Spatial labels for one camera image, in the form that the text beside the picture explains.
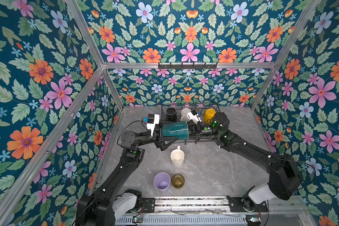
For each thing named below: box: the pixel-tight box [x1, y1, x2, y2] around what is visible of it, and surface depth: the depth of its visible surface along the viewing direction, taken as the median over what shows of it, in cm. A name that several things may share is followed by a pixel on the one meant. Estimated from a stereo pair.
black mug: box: [165, 106, 178, 122], surface depth 104 cm
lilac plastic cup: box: [153, 171, 171, 193], surface depth 73 cm
